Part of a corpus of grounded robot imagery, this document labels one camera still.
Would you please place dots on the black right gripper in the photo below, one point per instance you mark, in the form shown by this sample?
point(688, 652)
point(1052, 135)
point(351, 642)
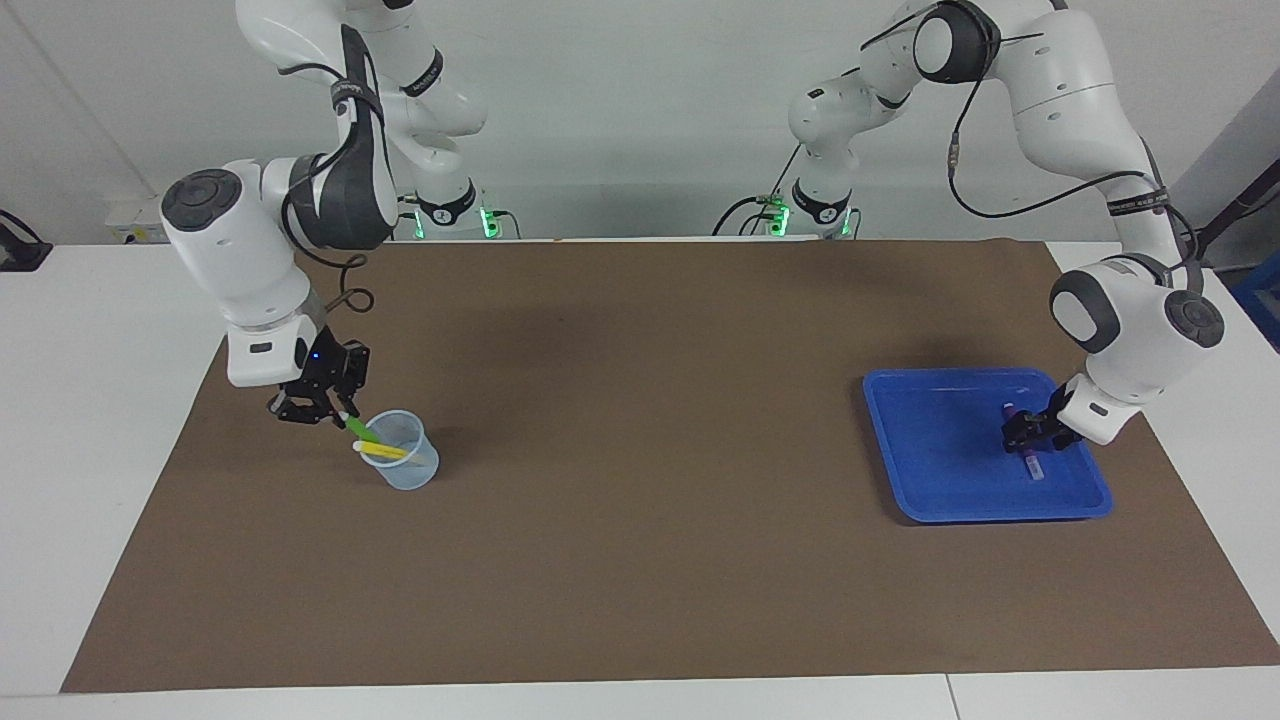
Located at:
point(335, 370)

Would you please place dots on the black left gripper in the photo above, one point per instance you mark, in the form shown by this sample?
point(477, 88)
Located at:
point(1062, 418)

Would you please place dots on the purple pen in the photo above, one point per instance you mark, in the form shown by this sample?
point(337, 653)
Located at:
point(1030, 465)

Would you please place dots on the green pen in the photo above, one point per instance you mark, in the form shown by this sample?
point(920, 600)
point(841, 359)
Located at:
point(362, 430)

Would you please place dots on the yellow pen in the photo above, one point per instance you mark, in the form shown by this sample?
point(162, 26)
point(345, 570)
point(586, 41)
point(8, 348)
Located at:
point(385, 451)

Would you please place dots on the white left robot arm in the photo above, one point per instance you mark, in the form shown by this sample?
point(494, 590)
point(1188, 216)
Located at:
point(1070, 110)

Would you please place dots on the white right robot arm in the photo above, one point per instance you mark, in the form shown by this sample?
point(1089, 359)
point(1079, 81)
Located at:
point(240, 260)

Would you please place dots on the blue plastic tray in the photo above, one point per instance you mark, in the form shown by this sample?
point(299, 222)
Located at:
point(950, 460)

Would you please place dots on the clear plastic cup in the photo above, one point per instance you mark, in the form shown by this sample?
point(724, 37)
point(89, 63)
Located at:
point(412, 472)

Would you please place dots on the blue storage bin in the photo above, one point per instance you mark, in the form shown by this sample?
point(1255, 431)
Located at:
point(1262, 295)

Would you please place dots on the black stand pole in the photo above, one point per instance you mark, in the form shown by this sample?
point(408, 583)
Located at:
point(1235, 210)

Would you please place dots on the brown table mat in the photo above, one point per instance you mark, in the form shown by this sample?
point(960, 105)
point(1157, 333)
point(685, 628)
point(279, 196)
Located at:
point(640, 560)

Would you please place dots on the white wall socket box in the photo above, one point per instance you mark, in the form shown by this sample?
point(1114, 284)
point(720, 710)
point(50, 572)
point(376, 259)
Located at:
point(130, 225)

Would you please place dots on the black clamp mount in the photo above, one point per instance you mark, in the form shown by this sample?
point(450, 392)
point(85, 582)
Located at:
point(20, 255)

